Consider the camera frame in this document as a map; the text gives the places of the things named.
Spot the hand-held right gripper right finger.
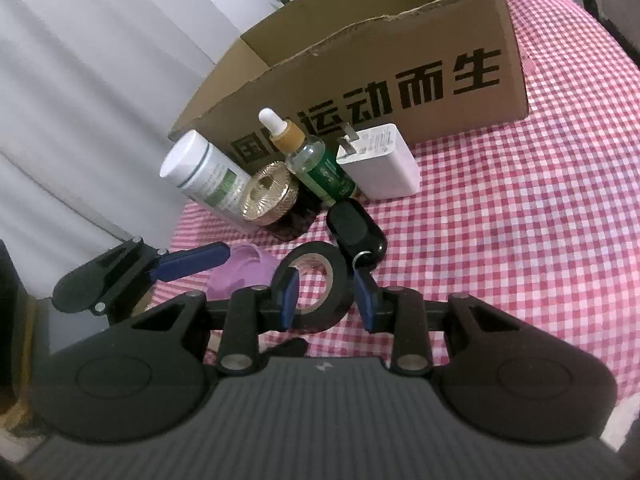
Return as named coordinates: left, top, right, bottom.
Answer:
left=352, top=270, right=506, bottom=373

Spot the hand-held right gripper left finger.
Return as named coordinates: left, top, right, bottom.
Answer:
left=131, top=267, right=301, bottom=375

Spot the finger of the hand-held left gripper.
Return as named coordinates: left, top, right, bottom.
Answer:
left=52, top=237, right=232, bottom=318

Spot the black electrical tape roll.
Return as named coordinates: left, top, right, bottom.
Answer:
left=272, top=242, right=351, bottom=333

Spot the purple plastic lid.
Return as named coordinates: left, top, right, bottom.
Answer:
left=205, top=242, right=278, bottom=302

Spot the white pill bottle green label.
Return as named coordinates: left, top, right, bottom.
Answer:
left=160, top=130, right=252, bottom=227

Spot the brown cardboard box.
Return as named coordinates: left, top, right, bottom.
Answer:
left=167, top=0, right=531, bottom=171

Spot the black key fob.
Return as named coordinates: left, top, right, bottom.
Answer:
left=326, top=199, right=388, bottom=273

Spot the dark jar with gold lid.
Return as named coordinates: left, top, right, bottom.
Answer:
left=242, top=160, right=321, bottom=237

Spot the green glass dropper bottle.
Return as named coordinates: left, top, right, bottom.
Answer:
left=258, top=108, right=357, bottom=208

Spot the white power adapter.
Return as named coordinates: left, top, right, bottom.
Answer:
left=336, top=123, right=421, bottom=199

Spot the red white checkered tablecloth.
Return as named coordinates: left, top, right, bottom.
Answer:
left=170, top=0, right=640, bottom=401

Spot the white cloth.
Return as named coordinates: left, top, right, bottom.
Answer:
left=0, top=0, right=281, bottom=261

